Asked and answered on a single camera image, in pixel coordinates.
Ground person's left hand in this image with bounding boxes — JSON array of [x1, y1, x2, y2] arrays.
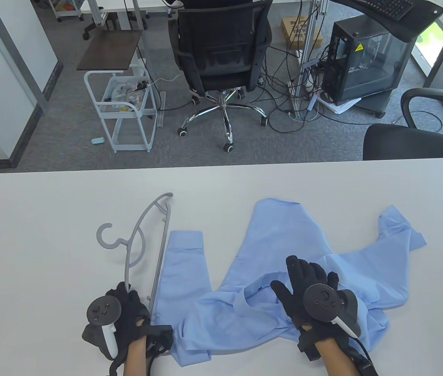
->
[[106, 281, 151, 347]]

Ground person's left forearm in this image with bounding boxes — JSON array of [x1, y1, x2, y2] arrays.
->
[[123, 337, 148, 376]]

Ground black hand controller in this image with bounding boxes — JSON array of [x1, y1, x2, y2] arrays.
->
[[303, 285, 362, 338], [82, 296, 122, 360]]

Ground black right hand controller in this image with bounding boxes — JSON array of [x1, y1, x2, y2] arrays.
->
[[303, 285, 362, 338]]

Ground cardboard box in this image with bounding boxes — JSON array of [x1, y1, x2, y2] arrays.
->
[[281, 16, 324, 49]]

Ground black keyboard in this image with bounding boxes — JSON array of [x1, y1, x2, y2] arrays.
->
[[357, 0, 416, 21]]

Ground white rolling cart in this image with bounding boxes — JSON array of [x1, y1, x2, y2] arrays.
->
[[84, 65, 158, 154]]

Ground black mesh office chair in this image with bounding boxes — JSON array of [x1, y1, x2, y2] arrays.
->
[[169, 0, 273, 153]]

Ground white desk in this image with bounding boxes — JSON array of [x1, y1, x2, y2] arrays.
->
[[80, 0, 179, 31]]

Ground black wheeled computer stand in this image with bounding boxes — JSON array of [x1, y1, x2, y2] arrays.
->
[[358, 92, 396, 118]]

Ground white storage cart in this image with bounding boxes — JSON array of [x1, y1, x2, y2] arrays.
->
[[47, 0, 83, 22]]

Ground black curved desk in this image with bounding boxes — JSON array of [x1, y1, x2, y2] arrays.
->
[[329, 0, 443, 42]]

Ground black chair base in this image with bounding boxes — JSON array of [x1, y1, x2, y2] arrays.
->
[[82, 16, 116, 40]]

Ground light blue long-sleeve shirt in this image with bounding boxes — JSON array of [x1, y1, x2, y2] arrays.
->
[[151, 199, 427, 367]]

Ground black left hand controller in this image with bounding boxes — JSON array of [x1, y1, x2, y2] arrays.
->
[[82, 296, 122, 360]]

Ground white papers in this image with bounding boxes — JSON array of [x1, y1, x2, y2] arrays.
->
[[317, 94, 363, 115]]

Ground aluminum frame post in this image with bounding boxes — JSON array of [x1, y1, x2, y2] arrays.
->
[[292, 0, 330, 118]]

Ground person's right hand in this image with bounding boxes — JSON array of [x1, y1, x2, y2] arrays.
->
[[270, 255, 339, 334]]

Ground bundle of black floor cables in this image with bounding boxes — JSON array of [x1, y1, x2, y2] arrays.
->
[[263, 0, 443, 134]]

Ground dark wooden side table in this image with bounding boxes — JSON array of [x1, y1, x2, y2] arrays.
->
[[77, 30, 144, 72]]

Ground black computer tower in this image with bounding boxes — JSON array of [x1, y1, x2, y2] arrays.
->
[[321, 16, 418, 106]]

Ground black padded armchair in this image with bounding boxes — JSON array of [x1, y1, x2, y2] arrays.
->
[[363, 88, 443, 162]]

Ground person's right forearm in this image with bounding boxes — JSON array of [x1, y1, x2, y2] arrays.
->
[[315, 339, 357, 376]]

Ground gray plastic hanger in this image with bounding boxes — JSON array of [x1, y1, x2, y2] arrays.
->
[[96, 192, 174, 314]]

